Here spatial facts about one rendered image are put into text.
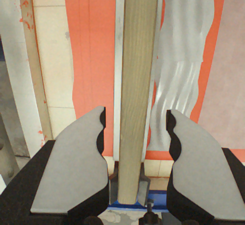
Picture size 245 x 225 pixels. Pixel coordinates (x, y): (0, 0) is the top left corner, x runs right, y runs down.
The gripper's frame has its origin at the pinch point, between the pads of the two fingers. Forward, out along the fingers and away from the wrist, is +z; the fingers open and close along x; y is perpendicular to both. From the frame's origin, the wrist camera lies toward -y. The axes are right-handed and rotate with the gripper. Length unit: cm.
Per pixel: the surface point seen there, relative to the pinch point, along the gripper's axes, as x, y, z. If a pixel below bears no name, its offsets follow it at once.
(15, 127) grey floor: -98, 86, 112
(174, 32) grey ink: 5.5, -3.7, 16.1
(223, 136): 17.9, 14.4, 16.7
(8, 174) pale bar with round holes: -22.9, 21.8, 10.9
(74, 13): -8.8, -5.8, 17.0
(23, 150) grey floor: -97, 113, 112
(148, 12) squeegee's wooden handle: 0.8, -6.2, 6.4
